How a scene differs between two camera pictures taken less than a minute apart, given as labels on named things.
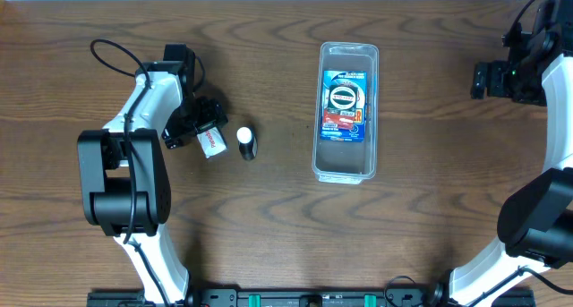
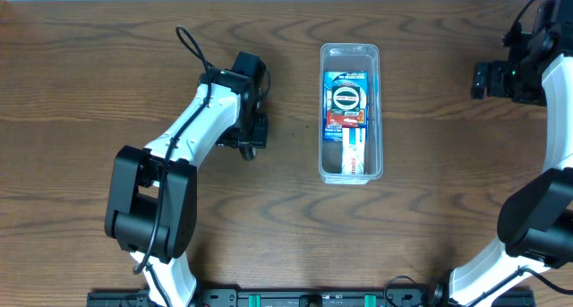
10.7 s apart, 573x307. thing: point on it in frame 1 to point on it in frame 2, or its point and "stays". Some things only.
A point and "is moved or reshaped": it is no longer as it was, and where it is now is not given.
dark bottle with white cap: x=247 y=142 stays
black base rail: x=300 y=298 stays
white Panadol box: x=209 y=138 is moved or reshaped
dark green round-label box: x=343 y=97 stays
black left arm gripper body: x=202 y=120 to x=252 y=134
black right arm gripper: x=482 y=81 stays
